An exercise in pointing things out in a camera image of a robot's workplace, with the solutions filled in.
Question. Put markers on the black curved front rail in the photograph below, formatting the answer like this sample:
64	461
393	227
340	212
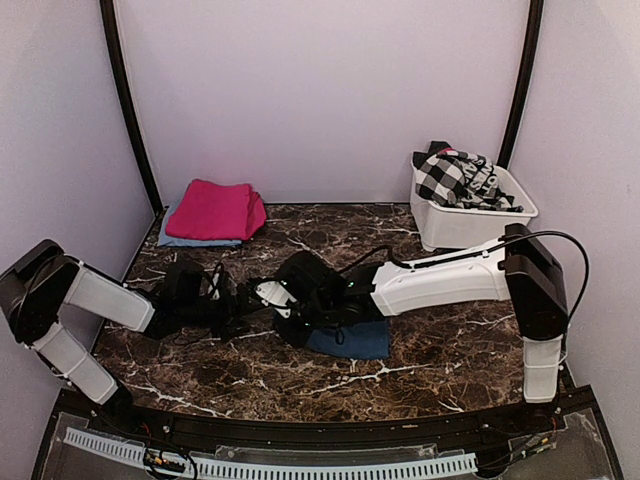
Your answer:
480	429

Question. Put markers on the white slotted cable duct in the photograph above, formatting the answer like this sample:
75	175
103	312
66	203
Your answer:
227	462

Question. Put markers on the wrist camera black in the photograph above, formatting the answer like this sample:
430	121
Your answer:
182	283
302	273

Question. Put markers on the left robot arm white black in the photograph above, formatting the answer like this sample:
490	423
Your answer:
47	283

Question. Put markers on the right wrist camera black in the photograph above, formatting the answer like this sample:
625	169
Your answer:
302	273

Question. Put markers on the right black corner post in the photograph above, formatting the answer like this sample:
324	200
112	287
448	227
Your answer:
521	89

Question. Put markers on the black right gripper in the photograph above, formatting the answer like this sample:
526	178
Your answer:
296	338

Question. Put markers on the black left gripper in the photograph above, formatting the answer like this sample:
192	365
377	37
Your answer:
232	315

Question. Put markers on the left black corner post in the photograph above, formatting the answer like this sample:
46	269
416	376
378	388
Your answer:
128	111

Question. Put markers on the dark blue garment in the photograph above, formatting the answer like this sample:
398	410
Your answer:
363	341

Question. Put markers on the black shirt white lettering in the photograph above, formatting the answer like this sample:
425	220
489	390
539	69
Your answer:
481	185

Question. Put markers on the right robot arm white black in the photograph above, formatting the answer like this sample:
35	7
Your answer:
515	267

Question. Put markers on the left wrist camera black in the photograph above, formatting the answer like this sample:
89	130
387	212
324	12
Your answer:
182	283

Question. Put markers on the pink trousers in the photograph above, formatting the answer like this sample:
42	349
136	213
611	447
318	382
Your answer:
209	211

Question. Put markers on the black white checkered shirt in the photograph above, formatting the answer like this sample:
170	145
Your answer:
436	177

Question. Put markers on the black corner post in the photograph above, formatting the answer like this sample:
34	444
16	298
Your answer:
128	111
521	89

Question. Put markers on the white plastic laundry bin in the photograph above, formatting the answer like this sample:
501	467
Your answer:
455	228

